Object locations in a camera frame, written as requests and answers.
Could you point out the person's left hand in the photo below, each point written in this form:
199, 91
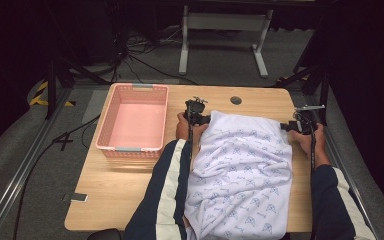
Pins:
183, 128

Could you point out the grey floor plate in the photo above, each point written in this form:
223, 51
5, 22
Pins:
95, 106

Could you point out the grey tape patch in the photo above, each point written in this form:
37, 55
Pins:
76, 197

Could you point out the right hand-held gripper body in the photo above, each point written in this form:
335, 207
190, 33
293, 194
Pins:
305, 123

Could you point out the aluminium floor rail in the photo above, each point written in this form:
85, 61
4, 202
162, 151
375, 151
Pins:
20, 173
338, 160

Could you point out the black metal stand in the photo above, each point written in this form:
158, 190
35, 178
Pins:
323, 90
51, 93

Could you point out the person's right hand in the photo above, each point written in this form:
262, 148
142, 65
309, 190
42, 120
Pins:
308, 145

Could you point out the grey round table grommet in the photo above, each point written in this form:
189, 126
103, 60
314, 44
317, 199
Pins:
236, 100

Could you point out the grey metal table frame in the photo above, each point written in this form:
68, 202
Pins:
226, 21

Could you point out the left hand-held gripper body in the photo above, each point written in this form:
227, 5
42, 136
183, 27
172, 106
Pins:
195, 111

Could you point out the white printed towel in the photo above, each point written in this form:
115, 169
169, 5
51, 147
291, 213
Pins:
243, 173

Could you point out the pink plastic basket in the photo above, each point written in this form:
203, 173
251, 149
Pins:
136, 125

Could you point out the yellow and black floor tape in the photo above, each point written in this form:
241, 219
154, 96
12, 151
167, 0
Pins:
36, 99

